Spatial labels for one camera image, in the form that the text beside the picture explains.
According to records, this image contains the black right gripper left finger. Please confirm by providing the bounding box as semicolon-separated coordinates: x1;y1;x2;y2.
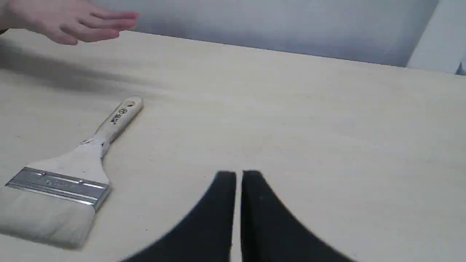
126;171;237;262

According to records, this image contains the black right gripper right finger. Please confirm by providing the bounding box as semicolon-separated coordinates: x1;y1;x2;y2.
240;170;351;262

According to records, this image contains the person's bare hand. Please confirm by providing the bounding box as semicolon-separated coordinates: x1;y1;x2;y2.
0;0;139;46

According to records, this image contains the wide wooden paint brush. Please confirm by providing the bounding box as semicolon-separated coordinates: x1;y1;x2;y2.
0;96;143;249

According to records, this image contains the white post at table edge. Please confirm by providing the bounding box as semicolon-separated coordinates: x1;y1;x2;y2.
406;0;466;76

